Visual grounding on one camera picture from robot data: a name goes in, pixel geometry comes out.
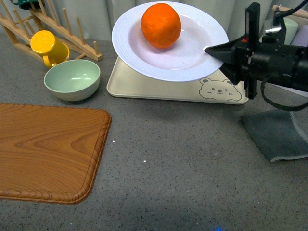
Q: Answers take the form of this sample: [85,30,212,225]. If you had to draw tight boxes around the yellow mug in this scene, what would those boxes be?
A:
[30,30,70,68]

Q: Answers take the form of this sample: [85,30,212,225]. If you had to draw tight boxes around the green plastic cup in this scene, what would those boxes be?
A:
[284,17,298,45]

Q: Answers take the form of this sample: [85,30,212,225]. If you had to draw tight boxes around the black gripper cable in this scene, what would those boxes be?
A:
[260,0,308,112]

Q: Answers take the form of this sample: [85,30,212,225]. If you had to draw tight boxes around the dark green mug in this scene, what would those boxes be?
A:
[10,0,40,10]

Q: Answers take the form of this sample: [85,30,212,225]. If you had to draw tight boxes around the grey folded cloth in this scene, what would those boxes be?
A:
[241,110,308,163]

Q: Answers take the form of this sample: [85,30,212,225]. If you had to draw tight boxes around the beige bear serving tray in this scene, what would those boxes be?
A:
[106,58,248,105]

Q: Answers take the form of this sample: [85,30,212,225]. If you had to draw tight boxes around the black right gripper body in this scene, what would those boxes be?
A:
[236,2,308,99]

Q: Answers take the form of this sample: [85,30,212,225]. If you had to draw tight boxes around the wooden dish rack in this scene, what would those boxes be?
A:
[0,0,103,68]

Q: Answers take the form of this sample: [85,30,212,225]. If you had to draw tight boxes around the white ribbed plate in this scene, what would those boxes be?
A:
[112,1,229,82]

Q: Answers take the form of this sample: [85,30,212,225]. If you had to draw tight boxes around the orange fruit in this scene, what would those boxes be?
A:
[140,3,181,49]

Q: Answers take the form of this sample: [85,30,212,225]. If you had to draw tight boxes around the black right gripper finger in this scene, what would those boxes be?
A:
[204,39,238,64]
[220,64,241,85]

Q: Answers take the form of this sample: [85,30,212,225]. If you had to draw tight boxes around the light green bowl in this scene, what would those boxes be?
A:
[44,60,101,102]

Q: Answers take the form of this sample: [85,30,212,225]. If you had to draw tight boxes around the wooden cutting board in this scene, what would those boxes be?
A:
[0,103,112,205]

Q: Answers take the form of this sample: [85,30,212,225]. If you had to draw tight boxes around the purple plastic cup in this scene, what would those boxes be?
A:
[291,25,308,47]

